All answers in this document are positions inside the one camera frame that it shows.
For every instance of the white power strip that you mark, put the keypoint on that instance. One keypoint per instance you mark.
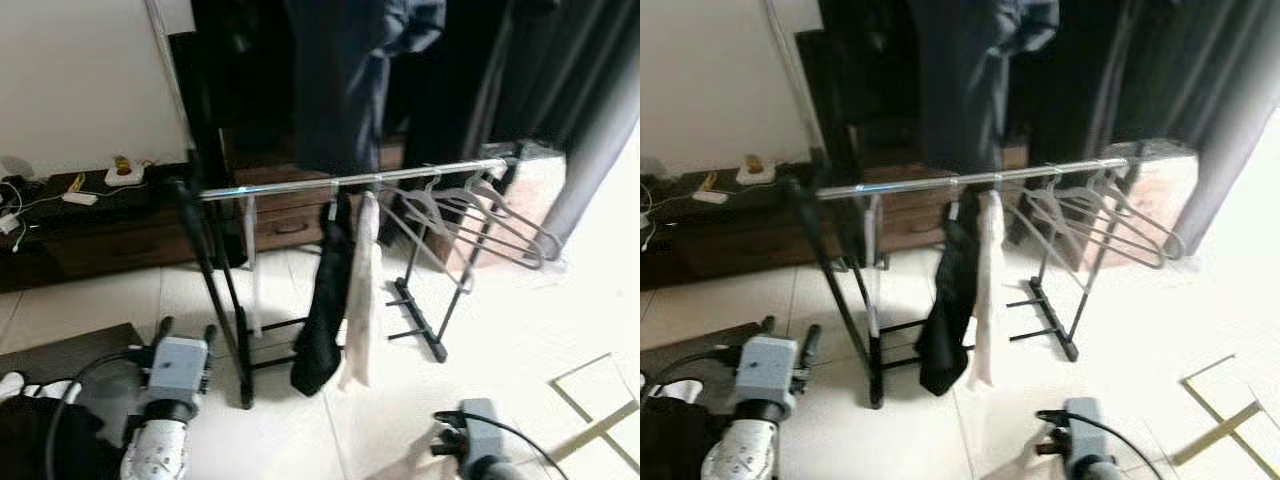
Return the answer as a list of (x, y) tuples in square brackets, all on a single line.
[(80, 197), (710, 197)]

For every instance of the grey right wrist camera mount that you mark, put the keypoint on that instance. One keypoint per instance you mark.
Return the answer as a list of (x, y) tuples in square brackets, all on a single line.
[(1083, 425), (480, 425)]

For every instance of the black hanging garment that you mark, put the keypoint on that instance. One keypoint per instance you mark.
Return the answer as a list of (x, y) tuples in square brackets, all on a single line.
[(950, 310), (322, 310)]

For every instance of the white socket block yellow plug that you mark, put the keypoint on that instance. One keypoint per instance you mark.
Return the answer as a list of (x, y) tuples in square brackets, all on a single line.
[(755, 175), (125, 177)]

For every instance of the brown cardboard box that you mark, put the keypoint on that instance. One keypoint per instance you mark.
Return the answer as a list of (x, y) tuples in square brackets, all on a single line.
[(1165, 190), (535, 190)]

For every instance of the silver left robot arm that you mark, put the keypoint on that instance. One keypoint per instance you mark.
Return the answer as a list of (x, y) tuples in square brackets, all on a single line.
[(745, 455), (155, 455)]

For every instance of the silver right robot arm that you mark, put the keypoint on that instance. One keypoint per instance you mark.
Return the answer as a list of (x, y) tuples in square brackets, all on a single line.
[(495, 470), (1100, 472)]

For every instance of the dark grey curtain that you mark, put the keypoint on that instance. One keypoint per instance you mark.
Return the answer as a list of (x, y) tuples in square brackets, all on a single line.
[(590, 100), (1220, 100)]

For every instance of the black clothes rack chrome rail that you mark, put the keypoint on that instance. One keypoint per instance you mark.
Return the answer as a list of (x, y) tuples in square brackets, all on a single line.
[(900, 186), (280, 185)]

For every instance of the grey leaning pole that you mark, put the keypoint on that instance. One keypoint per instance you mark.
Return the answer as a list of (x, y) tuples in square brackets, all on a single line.
[(790, 70), (165, 70)]

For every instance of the white hanging garment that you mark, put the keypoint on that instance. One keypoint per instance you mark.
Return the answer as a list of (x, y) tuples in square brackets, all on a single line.
[(990, 300), (362, 300)]

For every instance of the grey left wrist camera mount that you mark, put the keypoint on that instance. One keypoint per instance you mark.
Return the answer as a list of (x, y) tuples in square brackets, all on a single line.
[(768, 365), (178, 365)]

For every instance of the black tall panel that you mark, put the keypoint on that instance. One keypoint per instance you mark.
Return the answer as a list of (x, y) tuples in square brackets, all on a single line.
[(205, 120), (830, 120)]

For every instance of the grey empty hanger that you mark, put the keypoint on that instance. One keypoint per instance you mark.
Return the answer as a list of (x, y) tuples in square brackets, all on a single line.
[(430, 200), (1175, 245), (1020, 215), (1055, 200), (550, 245), (395, 215)]

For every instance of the round white table gold legs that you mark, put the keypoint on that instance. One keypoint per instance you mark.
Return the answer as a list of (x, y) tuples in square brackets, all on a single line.
[(600, 430), (1225, 430)]

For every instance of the dark wooden low cabinet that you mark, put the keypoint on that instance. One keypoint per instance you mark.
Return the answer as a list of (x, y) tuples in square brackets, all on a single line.
[(740, 240), (110, 240)]

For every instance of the person in dark blue clothes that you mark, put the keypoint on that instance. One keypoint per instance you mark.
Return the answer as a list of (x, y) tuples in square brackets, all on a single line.
[(965, 90), (340, 90)]

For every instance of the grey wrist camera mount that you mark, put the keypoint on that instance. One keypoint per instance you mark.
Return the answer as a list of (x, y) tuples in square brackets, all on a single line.
[(1083, 425), (480, 425), (768, 365), (178, 365)]

